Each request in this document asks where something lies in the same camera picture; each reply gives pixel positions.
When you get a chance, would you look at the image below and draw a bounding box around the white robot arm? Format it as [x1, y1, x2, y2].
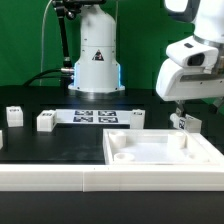
[70, 0, 224, 111]

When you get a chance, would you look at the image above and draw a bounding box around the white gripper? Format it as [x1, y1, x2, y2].
[156, 59, 224, 117]

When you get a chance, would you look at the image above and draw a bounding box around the white square tabletop part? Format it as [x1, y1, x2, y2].
[103, 129, 224, 166]

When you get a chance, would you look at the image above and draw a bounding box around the white front fence wall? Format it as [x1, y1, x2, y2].
[0, 164, 224, 192]

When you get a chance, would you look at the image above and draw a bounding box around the black cable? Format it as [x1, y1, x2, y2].
[22, 68, 73, 88]

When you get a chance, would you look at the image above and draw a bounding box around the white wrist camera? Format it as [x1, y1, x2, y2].
[166, 37, 219, 68]

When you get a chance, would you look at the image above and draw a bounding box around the grey cable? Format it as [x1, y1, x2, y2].
[39, 0, 54, 87]

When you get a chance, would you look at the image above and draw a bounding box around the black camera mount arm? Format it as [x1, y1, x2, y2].
[52, 0, 106, 75]

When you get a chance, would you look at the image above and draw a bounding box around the white marker base plate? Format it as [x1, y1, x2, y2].
[56, 109, 131, 125]

